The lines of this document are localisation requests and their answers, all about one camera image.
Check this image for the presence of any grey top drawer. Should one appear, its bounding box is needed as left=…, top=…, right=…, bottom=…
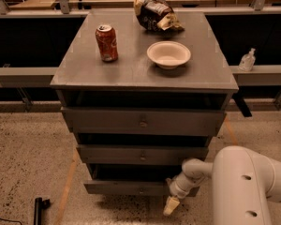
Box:
left=62, top=107, right=226, bottom=137

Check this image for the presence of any grey bottom drawer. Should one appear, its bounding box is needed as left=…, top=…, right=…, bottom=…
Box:
left=82, top=164, right=200, bottom=198

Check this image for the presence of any grey drawer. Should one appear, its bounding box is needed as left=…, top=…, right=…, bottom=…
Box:
left=82, top=164, right=200, bottom=198
left=77, top=144, right=208, bottom=165
left=62, top=107, right=226, bottom=137

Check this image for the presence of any white paper bowl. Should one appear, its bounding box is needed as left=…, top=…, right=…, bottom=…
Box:
left=147, top=41, right=191, bottom=69

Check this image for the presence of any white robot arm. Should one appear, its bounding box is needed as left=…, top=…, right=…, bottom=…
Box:
left=163, top=146, right=281, bottom=225

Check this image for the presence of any grey wooden drawer cabinet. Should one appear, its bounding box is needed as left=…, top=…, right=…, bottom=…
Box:
left=50, top=10, right=240, bottom=186

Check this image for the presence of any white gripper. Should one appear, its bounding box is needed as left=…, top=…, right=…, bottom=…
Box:
left=163, top=172, right=199, bottom=216

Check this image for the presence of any grey middle drawer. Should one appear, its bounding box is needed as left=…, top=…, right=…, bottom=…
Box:
left=77, top=144, right=208, bottom=165

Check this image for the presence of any crumpled chip bag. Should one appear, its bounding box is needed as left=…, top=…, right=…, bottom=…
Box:
left=133, top=0, right=184, bottom=31

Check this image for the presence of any red soda can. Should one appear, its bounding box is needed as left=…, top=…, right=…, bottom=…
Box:
left=96, top=24, right=118, bottom=62

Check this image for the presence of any grey metal rail fence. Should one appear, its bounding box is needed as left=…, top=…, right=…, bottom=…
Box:
left=0, top=0, right=281, bottom=87

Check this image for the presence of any black post on floor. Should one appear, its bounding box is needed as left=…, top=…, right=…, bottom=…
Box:
left=34, top=197, right=51, bottom=225

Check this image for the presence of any black floor cable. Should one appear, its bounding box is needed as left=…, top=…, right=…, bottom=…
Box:
left=0, top=208, right=24, bottom=225

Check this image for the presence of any clear sanitizer pump bottle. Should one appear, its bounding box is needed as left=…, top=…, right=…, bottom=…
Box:
left=238, top=48, right=256, bottom=72

